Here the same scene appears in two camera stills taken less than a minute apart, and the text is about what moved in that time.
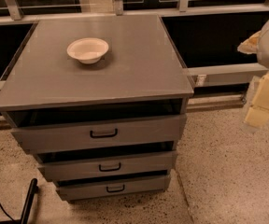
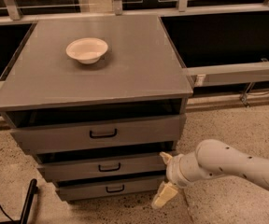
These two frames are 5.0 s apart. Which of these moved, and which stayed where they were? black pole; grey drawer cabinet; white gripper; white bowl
Moved: white gripper
Stayed: grey drawer cabinet; white bowl; black pole
